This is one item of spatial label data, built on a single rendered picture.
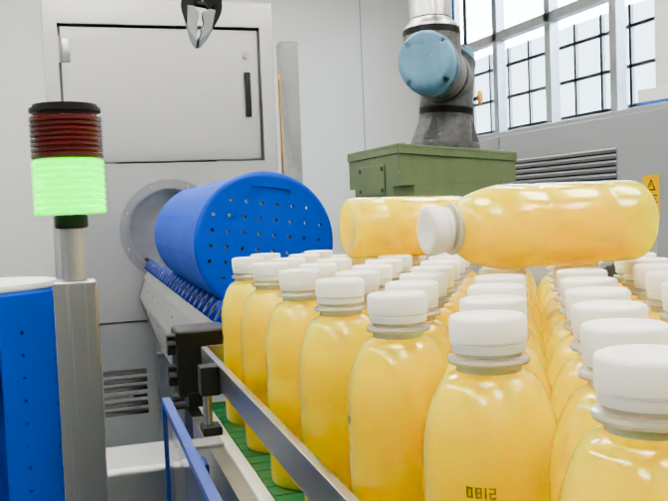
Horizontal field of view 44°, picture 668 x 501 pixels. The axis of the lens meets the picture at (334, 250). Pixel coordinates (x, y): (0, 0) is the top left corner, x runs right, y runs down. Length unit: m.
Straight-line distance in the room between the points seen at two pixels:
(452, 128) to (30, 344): 0.94
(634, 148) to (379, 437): 2.46
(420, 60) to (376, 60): 5.39
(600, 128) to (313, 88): 4.05
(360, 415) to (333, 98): 6.37
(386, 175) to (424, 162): 0.09
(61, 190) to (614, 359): 0.56
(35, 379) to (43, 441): 0.12
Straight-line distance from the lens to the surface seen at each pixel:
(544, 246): 0.69
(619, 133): 2.99
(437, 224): 0.66
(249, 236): 1.65
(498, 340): 0.41
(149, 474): 1.04
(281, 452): 0.69
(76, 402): 0.80
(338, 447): 0.65
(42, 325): 1.67
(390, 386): 0.52
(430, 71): 1.66
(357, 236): 0.92
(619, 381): 0.31
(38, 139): 0.78
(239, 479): 0.84
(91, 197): 0.77
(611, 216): 0.72
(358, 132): 6.90
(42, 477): 1.71
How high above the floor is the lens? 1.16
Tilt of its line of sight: 3 degrees down
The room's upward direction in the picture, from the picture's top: 2 degrees counter-clockwise
